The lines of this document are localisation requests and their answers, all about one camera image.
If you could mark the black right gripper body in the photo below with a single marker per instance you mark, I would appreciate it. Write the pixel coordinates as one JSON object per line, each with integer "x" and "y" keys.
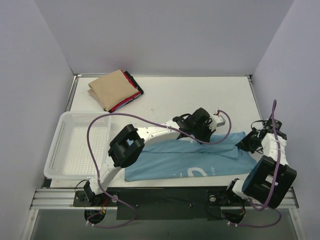
{"x": 250, "y": 141}

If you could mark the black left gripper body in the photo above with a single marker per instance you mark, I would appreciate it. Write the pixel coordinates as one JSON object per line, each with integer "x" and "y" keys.
{"x": 204, "y": 132}

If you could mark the light blue t shirt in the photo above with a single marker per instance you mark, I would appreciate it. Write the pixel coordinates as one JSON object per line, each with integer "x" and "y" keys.
{"x": 174, "y": 158}

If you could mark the white perforated plastic basket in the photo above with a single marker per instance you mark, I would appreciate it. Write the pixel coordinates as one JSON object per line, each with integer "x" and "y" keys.
{"x": 69, "y": 158}

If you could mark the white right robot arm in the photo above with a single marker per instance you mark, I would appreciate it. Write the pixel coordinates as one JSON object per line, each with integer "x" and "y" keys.
{"x": 271, "y": 177}

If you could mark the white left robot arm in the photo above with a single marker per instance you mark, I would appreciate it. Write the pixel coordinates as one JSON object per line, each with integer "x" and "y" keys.
{"x": 127, "y": 145}

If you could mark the black folded t shirt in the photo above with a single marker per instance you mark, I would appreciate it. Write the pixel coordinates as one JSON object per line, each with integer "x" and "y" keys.
{"x": 122, "y": 98}

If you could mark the red folded t shirt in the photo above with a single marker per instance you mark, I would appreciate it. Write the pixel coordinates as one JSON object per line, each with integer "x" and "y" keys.
{"x": 131, "y": 98}

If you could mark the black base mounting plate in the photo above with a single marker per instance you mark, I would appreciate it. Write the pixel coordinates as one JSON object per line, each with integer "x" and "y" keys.
{"x": 168, "y": 203}

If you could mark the beige folded t shirt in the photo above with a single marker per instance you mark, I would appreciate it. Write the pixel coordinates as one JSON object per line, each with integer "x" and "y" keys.
{"x": 109, "y": 88}

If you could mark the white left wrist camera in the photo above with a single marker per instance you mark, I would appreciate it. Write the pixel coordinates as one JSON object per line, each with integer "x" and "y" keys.
{"x": 216, "y": 120}

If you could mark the aluminium front rail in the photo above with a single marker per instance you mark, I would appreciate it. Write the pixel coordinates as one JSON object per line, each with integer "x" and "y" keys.
{"x": 54, "y": 199}

